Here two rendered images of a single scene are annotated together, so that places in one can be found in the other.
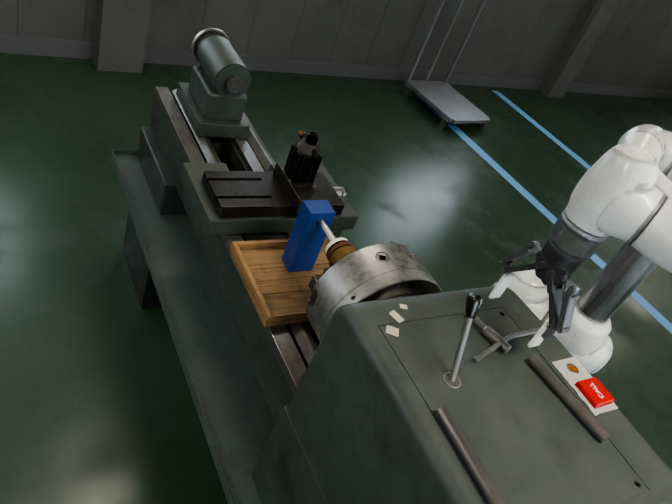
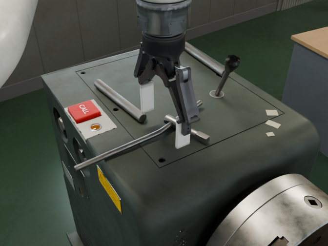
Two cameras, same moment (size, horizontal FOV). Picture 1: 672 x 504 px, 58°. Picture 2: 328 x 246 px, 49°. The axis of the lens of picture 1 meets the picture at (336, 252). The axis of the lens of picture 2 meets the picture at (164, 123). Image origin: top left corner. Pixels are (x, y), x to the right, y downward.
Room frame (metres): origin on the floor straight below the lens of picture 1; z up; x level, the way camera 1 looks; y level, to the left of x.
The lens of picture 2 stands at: (1.60, -0.30, 1.75)
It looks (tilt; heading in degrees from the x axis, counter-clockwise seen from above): 37 degrees down; 189
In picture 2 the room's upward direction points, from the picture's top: straight up
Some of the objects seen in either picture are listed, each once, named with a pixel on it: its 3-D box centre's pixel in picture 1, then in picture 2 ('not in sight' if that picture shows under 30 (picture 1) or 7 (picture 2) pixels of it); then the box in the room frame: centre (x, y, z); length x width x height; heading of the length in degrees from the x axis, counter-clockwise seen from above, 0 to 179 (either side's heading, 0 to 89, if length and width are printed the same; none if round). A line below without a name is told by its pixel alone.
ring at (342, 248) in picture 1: (346, 261); not in sight; (1.26, -0.03, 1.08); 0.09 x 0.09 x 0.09; 41
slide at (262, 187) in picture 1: (274, 193); not in sight; (1.61, 0.26, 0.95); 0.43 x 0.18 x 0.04; 131
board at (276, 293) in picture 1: (303, 277); not in sight; (1.36, 0.06, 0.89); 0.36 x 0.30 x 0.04; 131
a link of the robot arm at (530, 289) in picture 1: (518, 299); not in sight; (1.59, -0.59, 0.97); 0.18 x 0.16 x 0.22; 69
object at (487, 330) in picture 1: (487, 330); (186, 129); (0.99, -0.35, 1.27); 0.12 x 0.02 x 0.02; 58
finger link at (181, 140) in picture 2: (501, 286); (183, 131); (1.07, -0.35, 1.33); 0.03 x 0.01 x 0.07; 131
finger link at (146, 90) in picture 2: (541, 334); (147, 97); (0.97, -0.44, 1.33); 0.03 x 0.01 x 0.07; 131
